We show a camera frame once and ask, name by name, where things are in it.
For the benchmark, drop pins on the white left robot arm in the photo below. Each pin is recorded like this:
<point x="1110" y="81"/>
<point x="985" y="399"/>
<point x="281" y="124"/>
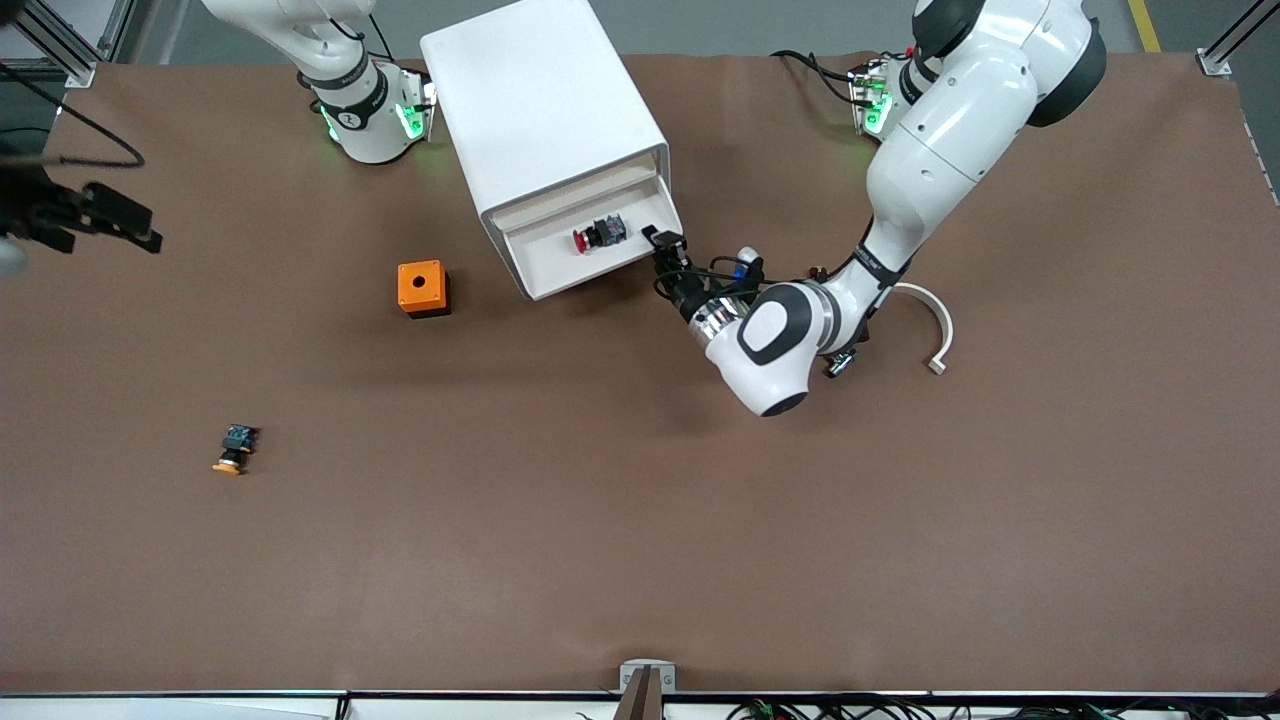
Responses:
<point x="940" y="140"/>

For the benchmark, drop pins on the white curved plastic bracket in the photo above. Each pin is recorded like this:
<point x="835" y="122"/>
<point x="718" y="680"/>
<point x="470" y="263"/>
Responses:
<point x="941" y="320"/>

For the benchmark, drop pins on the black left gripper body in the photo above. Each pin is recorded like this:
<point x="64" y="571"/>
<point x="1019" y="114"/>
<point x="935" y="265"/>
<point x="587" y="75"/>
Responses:
<point x="685" y="293"/>

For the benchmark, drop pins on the red push button switch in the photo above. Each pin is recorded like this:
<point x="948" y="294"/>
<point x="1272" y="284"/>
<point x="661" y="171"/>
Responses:
<point x="600" y="234"/>

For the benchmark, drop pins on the silver key switch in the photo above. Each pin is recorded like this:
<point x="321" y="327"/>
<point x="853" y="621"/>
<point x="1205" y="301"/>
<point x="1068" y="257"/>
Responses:
<point x="838" y="367"/>

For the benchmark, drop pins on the orange push button switch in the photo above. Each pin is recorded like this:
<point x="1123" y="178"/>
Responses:
<point x="237" y="440"/>

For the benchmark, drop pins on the orange button enclosure box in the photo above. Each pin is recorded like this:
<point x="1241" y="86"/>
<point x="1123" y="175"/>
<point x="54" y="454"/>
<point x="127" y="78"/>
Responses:
<point x="420" y="285"/>

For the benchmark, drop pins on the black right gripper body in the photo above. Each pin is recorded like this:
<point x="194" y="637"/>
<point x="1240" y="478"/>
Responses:
<point x="32" y="212"/>

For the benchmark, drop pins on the aluminium frame profile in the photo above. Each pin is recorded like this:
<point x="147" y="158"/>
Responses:
<point x="1215" y="62"/>
<point x="60" y="40"/>

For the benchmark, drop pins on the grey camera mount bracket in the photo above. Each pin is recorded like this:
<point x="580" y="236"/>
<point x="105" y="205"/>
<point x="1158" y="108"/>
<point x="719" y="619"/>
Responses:
<point x="648" y="672"/>

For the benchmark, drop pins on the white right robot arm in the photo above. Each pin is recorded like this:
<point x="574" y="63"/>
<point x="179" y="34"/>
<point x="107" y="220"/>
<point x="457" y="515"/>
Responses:
<point x="365" y="130"/>

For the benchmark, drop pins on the white tray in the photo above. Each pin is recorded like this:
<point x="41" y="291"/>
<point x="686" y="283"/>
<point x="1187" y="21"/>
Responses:
<point x="560" y="265"/>

